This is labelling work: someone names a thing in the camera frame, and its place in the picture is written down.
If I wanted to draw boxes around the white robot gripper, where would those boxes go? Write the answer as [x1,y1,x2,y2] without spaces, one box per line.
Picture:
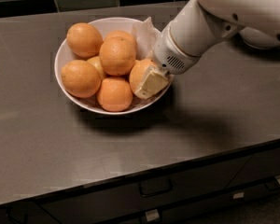
[135,24,200,99]

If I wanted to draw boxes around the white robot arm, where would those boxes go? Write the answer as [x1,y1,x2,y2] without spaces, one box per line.
[130,0,280,99]

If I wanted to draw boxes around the white paper in bowl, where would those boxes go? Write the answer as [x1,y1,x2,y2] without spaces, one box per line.
[132,17,161,60]

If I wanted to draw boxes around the white bowl with oranges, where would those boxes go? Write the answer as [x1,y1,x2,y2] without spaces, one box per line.
[54,17,174,116]

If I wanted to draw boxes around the small hidden middle orange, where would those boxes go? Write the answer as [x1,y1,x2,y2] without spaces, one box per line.
[88,56,107,79]

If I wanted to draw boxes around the white bowl with strawberries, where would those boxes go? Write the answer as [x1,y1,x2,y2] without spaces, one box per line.
[239,27,280,49]

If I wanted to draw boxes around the dark drawer front right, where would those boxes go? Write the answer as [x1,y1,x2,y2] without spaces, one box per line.
[229,147,280,188]

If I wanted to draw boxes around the dark drawer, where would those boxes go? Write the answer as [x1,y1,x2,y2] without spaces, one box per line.
[39,157,246,224]
[229,147,280,188]

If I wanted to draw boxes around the dark drawer front left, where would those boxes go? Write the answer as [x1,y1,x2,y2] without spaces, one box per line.
[39,157,246,224]

